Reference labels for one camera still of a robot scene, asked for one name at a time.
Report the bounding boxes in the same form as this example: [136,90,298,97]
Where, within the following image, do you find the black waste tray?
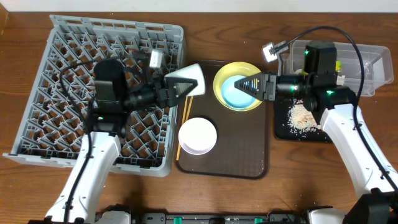
[274,100,331,143]

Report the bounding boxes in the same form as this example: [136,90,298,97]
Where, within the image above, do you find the yellow plate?
[213,62,262,111]

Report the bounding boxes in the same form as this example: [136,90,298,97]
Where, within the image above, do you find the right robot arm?
[234,40,397,223]

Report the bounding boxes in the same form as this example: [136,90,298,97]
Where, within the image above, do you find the left black cable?
[58,54,150,224]

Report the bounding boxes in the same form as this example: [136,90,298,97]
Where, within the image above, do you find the white cup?
[166,63,206,96]

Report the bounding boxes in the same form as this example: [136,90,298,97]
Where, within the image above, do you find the clear plastic bin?
[282,40,394,96]

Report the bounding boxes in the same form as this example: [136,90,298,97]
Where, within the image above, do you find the light blue bowl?
[221,75,255,110]

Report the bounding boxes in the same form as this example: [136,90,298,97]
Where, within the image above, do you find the grey plastic dishwasher rack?
[6,15,186,177]

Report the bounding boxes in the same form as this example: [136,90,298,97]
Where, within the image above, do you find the black cable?
[276,25,398,190]
[58,54,150,224]

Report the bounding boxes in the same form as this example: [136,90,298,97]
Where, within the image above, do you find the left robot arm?
[41,57,205,223]

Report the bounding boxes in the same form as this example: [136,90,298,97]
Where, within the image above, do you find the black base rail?
[96,205,343,224]

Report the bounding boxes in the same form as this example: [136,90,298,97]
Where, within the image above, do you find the wooden chopstick left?
[175,96,189,161]

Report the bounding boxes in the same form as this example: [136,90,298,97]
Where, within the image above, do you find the brown serving tray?
[175,60,271,180]

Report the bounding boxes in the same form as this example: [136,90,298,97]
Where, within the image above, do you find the wooden chopstick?
[175,96,189,161]
[184,96,193,121]

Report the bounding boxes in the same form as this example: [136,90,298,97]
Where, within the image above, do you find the right black cable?
[276,25,398,190]

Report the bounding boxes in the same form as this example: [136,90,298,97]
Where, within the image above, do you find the wooden chopstick right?
[184,96,193,121]

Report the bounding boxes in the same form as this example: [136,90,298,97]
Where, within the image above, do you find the green snack wrapper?
[335,60,343,73]

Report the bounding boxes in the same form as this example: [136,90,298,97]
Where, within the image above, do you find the pink white bowl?
[178,118,218,156]

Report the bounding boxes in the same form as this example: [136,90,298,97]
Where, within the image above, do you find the rice and food scraps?
[282,100,322,136]

